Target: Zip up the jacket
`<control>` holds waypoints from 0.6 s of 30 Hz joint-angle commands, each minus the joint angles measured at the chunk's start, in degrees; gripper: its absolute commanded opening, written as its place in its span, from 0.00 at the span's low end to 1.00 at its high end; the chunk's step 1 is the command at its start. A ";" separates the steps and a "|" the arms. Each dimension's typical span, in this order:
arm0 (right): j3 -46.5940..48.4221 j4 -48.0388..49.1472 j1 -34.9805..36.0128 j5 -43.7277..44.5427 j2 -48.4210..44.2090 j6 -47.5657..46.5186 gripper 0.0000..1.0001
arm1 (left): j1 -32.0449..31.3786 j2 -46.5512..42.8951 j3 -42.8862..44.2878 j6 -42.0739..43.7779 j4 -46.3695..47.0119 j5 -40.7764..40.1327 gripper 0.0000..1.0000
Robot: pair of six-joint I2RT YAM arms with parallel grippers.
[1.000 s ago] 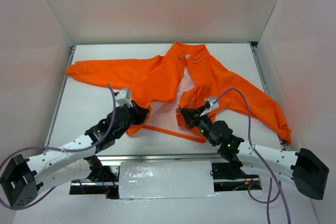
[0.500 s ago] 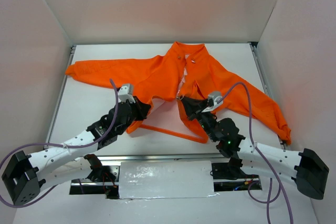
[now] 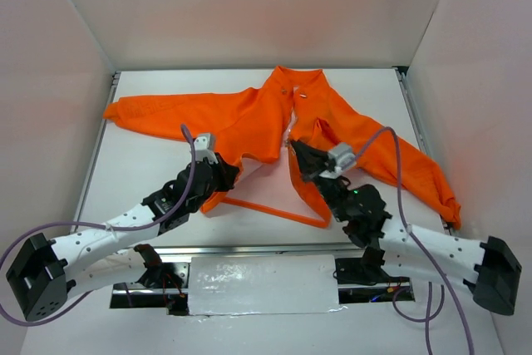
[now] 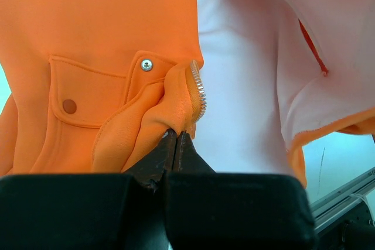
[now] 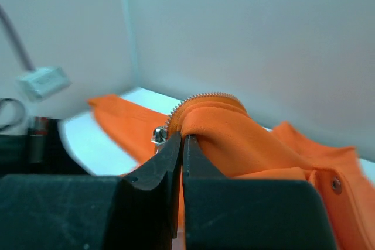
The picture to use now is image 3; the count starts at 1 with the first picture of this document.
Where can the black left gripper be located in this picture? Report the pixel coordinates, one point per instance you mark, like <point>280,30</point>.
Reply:
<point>224,170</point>

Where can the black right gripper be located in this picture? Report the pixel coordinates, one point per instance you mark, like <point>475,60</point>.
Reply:
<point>312,162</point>

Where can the orange zip-up jacket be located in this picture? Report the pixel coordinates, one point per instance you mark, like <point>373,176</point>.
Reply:
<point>290,105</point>

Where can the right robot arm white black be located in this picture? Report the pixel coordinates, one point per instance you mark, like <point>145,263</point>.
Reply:
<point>487,269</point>

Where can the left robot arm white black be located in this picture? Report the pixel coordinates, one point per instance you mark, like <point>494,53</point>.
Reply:
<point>46,273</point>

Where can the white foil-wrapped block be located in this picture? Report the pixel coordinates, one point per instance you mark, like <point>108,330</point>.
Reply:
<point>277,284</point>

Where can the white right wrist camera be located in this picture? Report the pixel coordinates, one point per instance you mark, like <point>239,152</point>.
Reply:
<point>339,159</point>

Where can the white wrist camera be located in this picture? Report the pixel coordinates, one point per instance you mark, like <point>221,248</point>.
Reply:
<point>204,148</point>
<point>339,159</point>

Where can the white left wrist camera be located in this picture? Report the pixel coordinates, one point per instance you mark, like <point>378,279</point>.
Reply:
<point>204,148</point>

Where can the aluminium frame rail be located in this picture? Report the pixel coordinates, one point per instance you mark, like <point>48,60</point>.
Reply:
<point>126,167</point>

